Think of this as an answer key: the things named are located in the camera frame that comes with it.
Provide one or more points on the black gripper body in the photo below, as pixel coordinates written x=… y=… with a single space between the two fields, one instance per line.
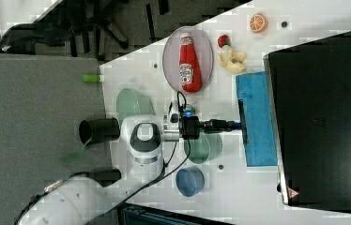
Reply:
x=191 y=127

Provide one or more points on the black toaster oven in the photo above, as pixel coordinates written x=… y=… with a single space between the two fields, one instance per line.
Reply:
x=296 y=116

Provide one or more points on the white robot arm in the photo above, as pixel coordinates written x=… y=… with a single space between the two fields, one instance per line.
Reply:
x=84 y=196

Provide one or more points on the green cup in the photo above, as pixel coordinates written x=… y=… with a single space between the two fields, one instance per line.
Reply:
x=204 y=149

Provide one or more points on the red ketchup bottle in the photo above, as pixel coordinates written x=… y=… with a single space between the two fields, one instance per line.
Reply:
x=189 y=69

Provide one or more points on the blue bowl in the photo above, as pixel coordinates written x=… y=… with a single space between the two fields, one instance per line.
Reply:
x=189 y=181

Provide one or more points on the green perforated colander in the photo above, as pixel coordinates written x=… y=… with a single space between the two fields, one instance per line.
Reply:
x=130 y=102

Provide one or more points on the yellow ginger root toy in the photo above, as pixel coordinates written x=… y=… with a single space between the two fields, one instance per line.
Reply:
x=231 y=61

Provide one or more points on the small red strawberry toy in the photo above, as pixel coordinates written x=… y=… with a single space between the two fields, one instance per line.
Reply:
x=223 y=40

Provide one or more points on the black cylinder at edge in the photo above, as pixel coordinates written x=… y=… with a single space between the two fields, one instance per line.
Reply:
x=99 y=130

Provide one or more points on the green marker pen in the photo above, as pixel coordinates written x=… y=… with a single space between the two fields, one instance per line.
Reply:
x=93 y=78

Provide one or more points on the orange slice toy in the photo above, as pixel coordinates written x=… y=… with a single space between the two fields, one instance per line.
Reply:
x=258 y=23

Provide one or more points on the black office chair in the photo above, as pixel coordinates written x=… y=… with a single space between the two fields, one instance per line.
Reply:
x=66 y=21

